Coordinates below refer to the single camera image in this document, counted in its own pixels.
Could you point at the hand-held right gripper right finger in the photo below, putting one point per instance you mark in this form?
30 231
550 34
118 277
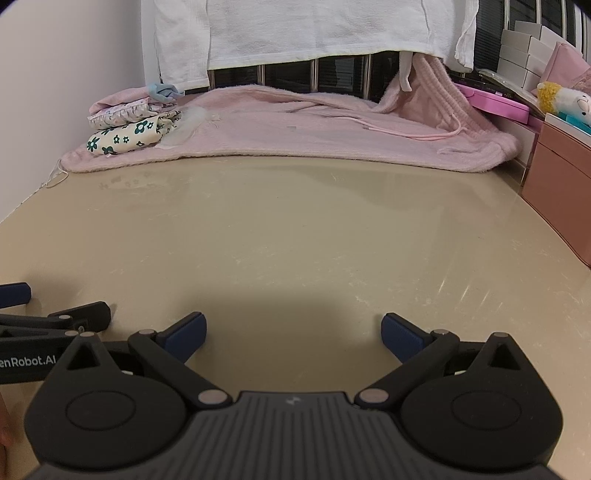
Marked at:
401 336

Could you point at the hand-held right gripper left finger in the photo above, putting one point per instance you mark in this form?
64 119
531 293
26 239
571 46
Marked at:
187 334

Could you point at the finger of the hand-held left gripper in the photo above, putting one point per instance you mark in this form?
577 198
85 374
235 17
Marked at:
16 294
87 316

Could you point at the cream green-flowered folded garment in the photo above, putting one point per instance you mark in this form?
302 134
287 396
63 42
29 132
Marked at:
124 138

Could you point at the small floral folded garment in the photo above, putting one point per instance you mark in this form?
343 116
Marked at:
124 115

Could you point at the white fluffy tuft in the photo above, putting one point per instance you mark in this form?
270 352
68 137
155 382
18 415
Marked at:
184 129

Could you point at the brown drawer box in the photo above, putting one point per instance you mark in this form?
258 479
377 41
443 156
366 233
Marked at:
563 184

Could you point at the pink fleece robe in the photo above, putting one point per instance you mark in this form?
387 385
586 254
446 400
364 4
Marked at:
300 124

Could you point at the flat pink case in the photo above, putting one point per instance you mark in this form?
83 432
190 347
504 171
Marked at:
496 104

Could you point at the dark printed book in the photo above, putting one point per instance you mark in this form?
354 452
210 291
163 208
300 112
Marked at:
512 85

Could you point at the metal window railing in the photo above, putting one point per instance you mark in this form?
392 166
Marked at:
286 76

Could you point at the yellow and white plush toy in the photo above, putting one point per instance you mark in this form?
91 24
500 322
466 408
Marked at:
570 101

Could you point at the stack of white boxes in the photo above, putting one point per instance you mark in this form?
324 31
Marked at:
526 55

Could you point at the pink pouch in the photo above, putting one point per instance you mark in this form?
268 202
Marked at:
565 64

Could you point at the white hanging garment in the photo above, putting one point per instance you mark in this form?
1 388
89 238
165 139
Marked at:
323 27

